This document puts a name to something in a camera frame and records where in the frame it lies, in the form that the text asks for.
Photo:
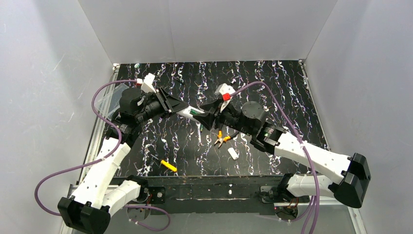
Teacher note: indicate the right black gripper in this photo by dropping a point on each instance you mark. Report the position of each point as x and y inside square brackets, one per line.
[218, 114]

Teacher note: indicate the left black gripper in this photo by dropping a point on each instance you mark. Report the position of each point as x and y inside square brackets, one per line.
[163, 103]

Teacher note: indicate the white remote control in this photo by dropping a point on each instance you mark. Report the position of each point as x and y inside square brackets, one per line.
[189, 111]

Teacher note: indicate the white battery cover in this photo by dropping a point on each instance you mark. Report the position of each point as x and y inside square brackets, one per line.
[234, 155]

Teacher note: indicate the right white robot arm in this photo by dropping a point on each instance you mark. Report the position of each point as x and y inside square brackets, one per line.
[345, 178]

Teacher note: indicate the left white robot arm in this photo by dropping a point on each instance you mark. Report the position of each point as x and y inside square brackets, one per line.
[91, 205]

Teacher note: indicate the clear plastic screw box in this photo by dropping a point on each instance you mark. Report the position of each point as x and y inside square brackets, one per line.
[111, 97]

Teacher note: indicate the orange handled pliers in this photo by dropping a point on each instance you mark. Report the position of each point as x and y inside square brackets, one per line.
[223, 139]

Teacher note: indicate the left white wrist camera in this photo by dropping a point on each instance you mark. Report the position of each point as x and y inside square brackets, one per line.
[146, 84]

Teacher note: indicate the yellow handled screwdriver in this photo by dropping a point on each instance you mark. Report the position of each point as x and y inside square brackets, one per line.
[164, 162]

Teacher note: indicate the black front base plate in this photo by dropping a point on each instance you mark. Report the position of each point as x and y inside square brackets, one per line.
[213, 194]

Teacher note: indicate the aluminium frame rail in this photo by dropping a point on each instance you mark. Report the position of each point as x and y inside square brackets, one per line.
[93, 149]

